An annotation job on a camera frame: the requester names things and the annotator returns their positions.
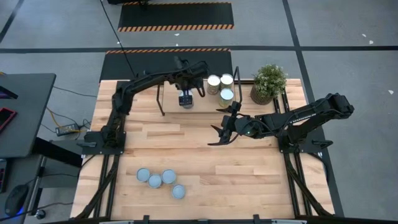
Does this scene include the dark grey desk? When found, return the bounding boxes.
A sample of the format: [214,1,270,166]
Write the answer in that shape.
[0,73,57,159]

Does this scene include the wooden shelf black metal frame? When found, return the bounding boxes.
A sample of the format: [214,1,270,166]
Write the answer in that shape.
[156,65,244,117]

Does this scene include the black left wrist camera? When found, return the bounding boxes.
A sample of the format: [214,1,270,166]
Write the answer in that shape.
[196,60,210,77]

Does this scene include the thin grey floor cable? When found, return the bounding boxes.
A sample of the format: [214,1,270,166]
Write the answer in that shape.
[52,86,98,98]

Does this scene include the potted green plant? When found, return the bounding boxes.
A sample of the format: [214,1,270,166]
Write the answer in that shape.
[250,63,287,106]

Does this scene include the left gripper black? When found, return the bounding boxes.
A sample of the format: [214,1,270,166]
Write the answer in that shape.
[175,73,201,107]

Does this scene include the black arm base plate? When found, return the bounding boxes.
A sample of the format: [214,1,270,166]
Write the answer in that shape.
[81,130,127,156]
[276,129,334,154]

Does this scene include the black aluminium rig frame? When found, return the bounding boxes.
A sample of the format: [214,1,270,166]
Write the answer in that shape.
[70,79,336,224]

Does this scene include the black mouse cable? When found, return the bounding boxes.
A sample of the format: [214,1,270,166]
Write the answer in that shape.
[0,202,74,222]

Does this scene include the grey metal desk leg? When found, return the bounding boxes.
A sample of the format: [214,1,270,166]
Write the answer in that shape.
[27,155,47,217]

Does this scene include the black mat hazard stripe edge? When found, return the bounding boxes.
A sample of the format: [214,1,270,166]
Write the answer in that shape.
[99,48,234,82]

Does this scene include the dark keyboard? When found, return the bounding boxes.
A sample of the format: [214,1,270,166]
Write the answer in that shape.
[0,158,9,194]

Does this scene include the black power adapter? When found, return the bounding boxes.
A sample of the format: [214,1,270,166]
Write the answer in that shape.
[55,123,80,137]

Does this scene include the black desk foot beam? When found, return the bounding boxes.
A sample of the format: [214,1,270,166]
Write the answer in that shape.
[32,136,84,169]

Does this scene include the long black floor cable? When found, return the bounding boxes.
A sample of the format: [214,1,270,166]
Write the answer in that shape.
[98,0,139,80]

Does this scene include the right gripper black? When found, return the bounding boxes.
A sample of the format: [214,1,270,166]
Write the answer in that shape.
[207,101,250,146]

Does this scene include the tin can bluish lid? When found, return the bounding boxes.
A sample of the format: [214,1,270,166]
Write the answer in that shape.
[147,173,163,189]
[160,169,178,185]
[171,184,187,200]
[136,167,151,183]

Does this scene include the red-edged black device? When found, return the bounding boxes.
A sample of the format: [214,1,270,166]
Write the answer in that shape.
[0,107,18,133]

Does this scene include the black mat hazard stripe edges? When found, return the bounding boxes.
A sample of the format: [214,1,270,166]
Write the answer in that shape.
[117,1,235,33]

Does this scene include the black equipment base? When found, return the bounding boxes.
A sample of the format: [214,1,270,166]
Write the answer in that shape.
[107,0,150,6]

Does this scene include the yellow cable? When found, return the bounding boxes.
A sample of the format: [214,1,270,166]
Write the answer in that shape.
[46,107,78,130]

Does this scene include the black computer mouse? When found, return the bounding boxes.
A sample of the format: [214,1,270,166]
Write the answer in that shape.
[4,184,30,218]

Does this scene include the black and blue device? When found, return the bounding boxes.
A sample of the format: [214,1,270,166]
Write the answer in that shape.
[0,85,19,100]

